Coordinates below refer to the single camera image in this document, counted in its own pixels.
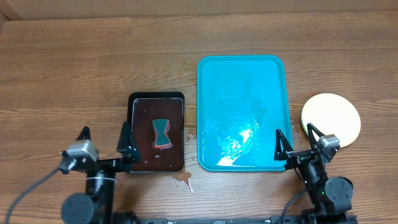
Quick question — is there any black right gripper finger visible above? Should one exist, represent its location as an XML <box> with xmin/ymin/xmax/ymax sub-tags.
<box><xmin>307</xmin><ymin>123</ymin><xmax>324</xmax><ymax>146</ymax></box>
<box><xmin>274</xmin><ymin>129</ymin><xmax>294</xmax><ymax>161</ymax></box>

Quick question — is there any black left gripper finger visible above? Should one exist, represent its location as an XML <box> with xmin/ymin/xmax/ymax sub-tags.
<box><xmin>116</xmin><ymin>121</ymin><xmax>141</xmax><ymax>163</ymax></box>
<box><xmin>76</xmin><ymin>126</ymin><xmax>91</xmax><ymax>141</ymax></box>

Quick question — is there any yellow plate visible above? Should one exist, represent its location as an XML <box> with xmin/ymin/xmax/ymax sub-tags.
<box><xmin>301</xmin><ymin>93</ymin><xmax>361</xmax><ymax>147</ymax></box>

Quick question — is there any pink green sponge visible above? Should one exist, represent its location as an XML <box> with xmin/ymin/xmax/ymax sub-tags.
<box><xmin>152</xmin><ymin>119</ymin><xmax>172</xmax><ymax>149</ymax></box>

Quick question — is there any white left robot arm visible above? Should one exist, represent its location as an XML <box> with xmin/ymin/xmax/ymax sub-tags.
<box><xmin>59</xmin><ymin>121</ymin><xmax>141</xmax><ymax>224</ymax></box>

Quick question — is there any black water tray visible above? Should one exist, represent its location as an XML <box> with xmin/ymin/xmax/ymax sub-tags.
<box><xmin>127</xmin><ymin>91</ymin><xmax>185</xmax><ymax>172</ymax></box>

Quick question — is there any blue plastic tray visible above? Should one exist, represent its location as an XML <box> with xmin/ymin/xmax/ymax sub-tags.
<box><xmin>197</xmin><ymin>55</ymin><xmax>293</xmax><ymax>172</ymax></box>

